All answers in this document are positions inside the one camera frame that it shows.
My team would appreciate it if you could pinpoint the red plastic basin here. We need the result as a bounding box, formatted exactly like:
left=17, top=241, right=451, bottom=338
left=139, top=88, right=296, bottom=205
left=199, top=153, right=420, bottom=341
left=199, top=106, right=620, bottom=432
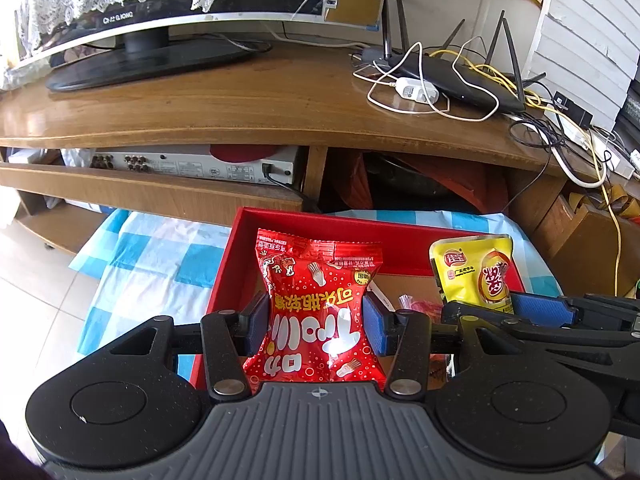
left=344, top=151, right=512, bottom=217

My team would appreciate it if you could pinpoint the silver receiver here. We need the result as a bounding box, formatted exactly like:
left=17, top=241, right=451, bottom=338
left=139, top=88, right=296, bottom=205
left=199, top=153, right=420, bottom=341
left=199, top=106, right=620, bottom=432
left=7, top=144, right=302, bottom=184

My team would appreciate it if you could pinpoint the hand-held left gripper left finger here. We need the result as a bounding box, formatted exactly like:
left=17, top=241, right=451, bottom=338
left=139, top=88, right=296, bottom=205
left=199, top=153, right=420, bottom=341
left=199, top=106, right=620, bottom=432
left=107, top=292, right=271, bottom=403

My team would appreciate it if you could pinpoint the white charger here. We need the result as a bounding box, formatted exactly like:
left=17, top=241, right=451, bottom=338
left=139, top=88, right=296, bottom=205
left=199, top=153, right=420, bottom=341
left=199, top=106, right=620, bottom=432
left=395, top=76, right=441, bottom=107

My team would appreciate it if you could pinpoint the silver-edged television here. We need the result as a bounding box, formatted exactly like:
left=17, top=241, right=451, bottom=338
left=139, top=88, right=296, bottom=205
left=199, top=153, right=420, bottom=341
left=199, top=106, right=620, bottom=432
left=0, top=0, right=331, bottom=93

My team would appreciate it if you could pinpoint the red cardboard box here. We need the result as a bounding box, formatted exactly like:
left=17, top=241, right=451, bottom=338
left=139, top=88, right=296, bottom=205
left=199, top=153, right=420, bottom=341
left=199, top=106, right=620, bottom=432
left=189, top=206, right=527, bottom=391

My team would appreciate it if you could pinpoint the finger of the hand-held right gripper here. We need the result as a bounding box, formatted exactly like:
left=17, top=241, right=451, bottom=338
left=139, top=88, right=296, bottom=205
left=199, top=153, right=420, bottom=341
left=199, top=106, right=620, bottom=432
left=510, top=292, right=640, bottom=332
left=441, top=300, right=640, bottom=368

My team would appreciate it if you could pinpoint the red candy packet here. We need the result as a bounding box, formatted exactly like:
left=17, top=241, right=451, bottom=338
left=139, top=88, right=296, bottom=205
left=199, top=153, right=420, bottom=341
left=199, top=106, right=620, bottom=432
left=243, top=228, right=388, bottom=391

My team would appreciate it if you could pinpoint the yellow snack packet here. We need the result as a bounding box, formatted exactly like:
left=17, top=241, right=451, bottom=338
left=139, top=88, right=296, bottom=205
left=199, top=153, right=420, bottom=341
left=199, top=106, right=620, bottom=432
left=430, top=234, right=516, bottom=316

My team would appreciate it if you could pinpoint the blue white checked tablecloth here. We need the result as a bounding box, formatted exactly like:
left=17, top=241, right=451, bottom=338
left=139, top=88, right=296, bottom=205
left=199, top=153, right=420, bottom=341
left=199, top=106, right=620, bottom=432
left=70, top=207, right=563, bottom=361

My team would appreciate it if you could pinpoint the black cable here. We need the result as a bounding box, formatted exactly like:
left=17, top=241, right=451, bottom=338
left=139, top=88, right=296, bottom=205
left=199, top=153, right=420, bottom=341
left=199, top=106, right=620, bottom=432
left=264, top=171, right=328, bottom=212

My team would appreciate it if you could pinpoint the black power adapter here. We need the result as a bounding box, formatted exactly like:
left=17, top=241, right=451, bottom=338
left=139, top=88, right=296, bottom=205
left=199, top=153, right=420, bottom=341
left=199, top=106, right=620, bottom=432
left=551, top=91, right=594, bottom=129

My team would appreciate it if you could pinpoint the white slatted panel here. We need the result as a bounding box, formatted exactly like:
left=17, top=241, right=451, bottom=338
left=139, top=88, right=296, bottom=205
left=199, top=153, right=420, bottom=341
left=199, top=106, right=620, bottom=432
left=525, top=0, right=640, bottom=133

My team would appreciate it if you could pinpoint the red plate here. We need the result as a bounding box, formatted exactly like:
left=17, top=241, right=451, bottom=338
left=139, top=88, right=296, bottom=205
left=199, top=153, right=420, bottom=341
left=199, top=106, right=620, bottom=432
left=209, top=143, right=287, bottom=163

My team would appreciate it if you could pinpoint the white power strip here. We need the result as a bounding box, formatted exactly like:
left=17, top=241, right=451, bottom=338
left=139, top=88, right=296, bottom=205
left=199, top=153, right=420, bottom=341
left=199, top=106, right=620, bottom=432
left=547, top=110, right=640, bottom=183

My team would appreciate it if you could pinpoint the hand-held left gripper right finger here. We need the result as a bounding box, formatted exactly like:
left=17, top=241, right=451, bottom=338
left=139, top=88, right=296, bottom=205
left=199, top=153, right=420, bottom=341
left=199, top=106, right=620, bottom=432
left=362, top=292, right=531, bottom=403

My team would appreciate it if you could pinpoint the black router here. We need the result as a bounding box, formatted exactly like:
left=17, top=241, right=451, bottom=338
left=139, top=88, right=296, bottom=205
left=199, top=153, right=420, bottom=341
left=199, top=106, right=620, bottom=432
left=360, top=0, right=547, bottom=114

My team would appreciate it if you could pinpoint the white cable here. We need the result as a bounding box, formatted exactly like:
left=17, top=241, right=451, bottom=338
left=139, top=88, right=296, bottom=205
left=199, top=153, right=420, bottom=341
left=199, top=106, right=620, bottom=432
left=352, top=39, right=501, bottom=122

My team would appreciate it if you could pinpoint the wooden television desk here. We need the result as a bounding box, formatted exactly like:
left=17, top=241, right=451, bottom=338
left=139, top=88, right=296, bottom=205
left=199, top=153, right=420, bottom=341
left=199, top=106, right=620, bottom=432
left=0, top=35, right=616, bottom=256

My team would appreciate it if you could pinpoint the pink clear snack packet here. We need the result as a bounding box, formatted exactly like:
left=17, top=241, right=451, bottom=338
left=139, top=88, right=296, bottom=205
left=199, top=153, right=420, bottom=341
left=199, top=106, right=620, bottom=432
left=396, top=294, right=445, bottom=317

